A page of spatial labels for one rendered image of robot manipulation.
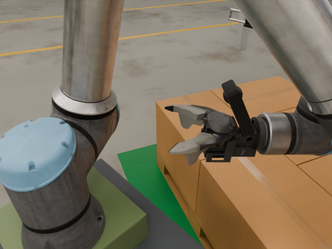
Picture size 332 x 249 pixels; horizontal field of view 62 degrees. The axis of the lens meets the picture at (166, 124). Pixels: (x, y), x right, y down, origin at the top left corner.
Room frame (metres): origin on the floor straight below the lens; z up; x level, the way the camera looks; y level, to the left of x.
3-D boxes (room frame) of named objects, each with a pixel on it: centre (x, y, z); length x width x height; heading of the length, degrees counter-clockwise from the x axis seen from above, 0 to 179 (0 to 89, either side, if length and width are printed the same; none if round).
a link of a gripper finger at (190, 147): (0.40, -0.05, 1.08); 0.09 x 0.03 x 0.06; 129
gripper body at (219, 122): (0.46, -0.14, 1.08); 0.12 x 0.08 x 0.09; 93
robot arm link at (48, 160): (0.41, 0.25, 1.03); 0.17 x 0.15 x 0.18; 169
